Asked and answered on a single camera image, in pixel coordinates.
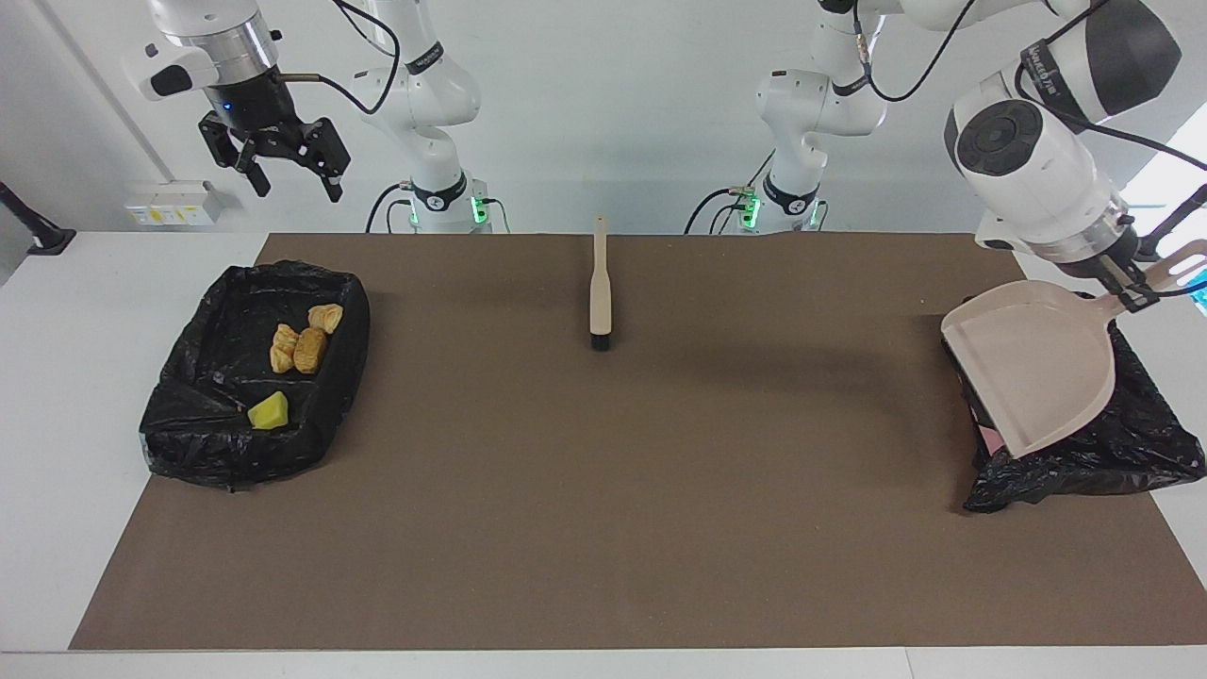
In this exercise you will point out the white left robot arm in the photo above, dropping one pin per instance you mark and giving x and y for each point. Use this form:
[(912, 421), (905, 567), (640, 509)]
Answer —
[(1037, 179)]

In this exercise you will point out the pale flaky bread piece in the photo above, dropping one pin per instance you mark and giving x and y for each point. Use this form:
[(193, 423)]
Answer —
[(325, 318)]

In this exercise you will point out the brown oval bread roll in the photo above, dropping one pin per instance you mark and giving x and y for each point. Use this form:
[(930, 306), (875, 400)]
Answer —
[(310, 350)]

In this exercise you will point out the crumpled black trash bag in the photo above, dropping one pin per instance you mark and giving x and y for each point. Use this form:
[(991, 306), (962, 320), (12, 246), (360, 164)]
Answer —
[(1150, 424)]

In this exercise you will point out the beige plastic dustpan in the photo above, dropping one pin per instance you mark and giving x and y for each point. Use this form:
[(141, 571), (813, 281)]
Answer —
[(1028, 368)]

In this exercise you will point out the cut croissant piece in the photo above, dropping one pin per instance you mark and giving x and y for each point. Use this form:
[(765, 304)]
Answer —
[(283, 349)]

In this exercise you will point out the green lit base connector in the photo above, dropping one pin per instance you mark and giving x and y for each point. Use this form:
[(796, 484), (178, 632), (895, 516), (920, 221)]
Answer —
[(750, 203), (479, 203)]

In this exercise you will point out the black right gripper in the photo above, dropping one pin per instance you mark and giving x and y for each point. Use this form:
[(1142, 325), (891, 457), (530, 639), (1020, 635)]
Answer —
[(250, 108)]

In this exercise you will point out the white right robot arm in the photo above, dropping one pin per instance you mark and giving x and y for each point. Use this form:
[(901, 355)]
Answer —
[(415, 94)]

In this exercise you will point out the white wall socket box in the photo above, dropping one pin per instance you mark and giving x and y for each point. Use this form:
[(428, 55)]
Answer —
[(174, 206)]

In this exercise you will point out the rectangular yellow sponge piece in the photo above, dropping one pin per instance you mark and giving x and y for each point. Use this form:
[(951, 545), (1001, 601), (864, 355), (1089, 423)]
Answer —
[(269, 411)]

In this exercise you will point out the beige brush black bristles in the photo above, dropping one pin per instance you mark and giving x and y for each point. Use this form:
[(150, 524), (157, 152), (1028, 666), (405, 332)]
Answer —
[(600, 292)]

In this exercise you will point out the black bag lined trash bin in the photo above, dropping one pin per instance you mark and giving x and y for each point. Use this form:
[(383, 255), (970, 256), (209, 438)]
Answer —
[(189, 443)]

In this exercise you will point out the cyan object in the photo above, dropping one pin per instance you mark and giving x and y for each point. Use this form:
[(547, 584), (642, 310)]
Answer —
[(1201, 302)]

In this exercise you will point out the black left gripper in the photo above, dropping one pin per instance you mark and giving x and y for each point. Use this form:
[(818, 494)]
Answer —
[(1111, 267)]

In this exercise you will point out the brown table mat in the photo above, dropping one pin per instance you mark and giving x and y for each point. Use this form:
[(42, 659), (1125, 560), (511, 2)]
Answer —
[(660, 566)]

